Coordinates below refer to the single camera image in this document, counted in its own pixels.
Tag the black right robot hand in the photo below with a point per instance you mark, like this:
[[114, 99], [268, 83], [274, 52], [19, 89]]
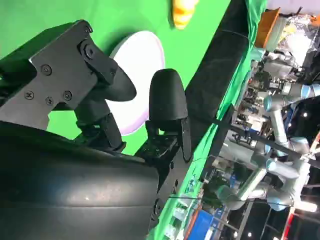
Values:
[[62, 190]]

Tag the orange and white toy bread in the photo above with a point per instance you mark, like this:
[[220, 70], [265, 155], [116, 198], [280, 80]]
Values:
[[183, 15]]

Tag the lilac plate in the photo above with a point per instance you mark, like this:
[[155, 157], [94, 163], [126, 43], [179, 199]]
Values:
[[140, 62]]

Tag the green table cloth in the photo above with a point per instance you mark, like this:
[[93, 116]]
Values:
[[37, 15]]

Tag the black cloth backdrop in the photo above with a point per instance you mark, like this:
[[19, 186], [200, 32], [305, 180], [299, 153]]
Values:
[[220, 62]]

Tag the orange box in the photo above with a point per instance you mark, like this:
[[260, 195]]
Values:
[[267, 25]]

